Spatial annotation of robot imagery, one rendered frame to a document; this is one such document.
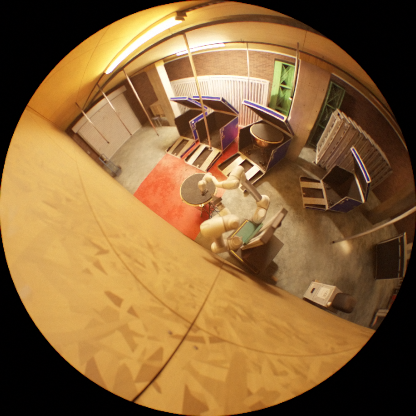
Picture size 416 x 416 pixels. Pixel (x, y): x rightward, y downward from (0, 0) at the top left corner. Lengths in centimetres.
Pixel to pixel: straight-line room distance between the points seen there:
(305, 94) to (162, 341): 353
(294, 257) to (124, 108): 928
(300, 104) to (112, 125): 776
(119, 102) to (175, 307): 794
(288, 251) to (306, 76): 389
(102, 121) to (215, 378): 767
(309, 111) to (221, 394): 361
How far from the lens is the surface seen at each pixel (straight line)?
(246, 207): 292
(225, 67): 605
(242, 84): 473
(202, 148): 398
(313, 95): 342
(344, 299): 269
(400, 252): 651
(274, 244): 199
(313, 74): 338
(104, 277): 21
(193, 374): 17
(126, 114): 801
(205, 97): 329
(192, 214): 295
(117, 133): 782
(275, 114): 259
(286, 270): 306
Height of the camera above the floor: 269
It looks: 67 degrees down
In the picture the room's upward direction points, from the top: 23 degrees counter-clockwise
